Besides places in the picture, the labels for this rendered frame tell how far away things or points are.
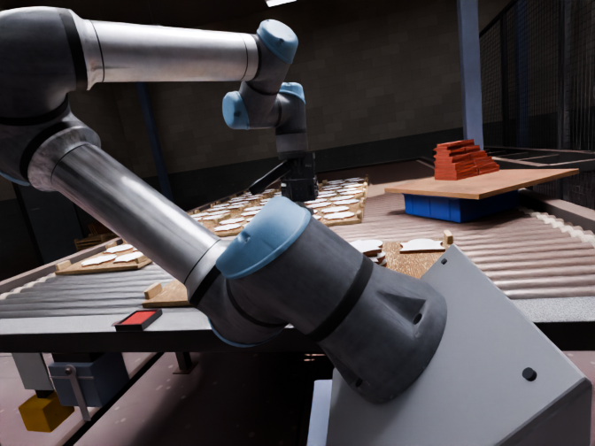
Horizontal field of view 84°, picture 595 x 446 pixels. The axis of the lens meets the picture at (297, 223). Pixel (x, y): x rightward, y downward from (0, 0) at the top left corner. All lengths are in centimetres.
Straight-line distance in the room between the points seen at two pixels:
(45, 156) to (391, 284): 47
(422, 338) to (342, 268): 10
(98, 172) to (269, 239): 29
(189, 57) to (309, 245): 36
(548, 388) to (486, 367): 5
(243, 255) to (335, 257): 9
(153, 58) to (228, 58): 12
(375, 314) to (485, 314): 10
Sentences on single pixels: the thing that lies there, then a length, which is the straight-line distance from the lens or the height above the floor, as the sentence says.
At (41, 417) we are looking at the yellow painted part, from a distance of 124.
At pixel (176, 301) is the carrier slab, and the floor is 93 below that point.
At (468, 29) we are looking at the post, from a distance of 270.
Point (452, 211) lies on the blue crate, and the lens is 134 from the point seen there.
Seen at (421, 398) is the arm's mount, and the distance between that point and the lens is 35.
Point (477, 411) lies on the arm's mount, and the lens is 30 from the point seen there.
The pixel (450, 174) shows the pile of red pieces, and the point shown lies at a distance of 156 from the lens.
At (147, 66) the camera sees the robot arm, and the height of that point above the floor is 141.
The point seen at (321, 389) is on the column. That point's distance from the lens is 61.
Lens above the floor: 126
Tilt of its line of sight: 12 degrees down
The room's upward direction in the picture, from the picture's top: 9 degrees counter-clockwise
